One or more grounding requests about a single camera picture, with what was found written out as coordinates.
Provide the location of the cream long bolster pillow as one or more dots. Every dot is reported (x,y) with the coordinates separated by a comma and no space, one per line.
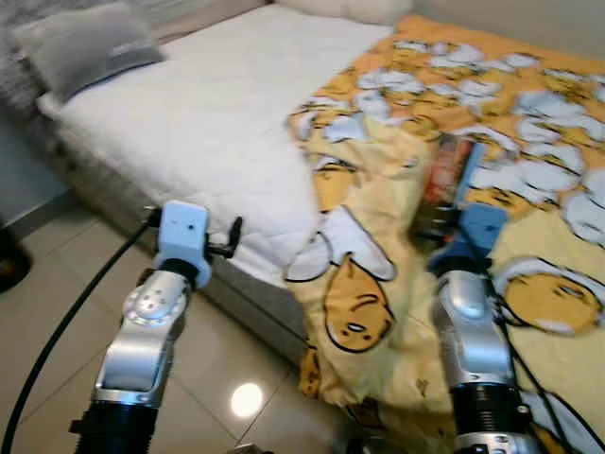
(350,9)

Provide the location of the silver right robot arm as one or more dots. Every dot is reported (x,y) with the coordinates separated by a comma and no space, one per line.
(473,340)

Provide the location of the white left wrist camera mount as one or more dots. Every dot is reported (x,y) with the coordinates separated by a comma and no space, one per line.
(182,232)

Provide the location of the yellow cartoon print blanket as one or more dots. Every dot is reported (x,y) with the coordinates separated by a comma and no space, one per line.
(397,170)

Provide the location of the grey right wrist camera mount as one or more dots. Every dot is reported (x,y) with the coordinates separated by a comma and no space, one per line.
(477,232)

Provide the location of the white quilted mattress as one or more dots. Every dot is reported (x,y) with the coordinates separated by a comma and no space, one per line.
(208,104)

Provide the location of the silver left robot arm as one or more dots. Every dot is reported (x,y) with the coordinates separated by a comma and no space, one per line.
(142,350)

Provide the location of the dark book with red cover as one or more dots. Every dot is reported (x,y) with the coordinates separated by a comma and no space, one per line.
(446,175)

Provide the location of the grey pillow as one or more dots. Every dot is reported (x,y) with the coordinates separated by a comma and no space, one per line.
(85,52)

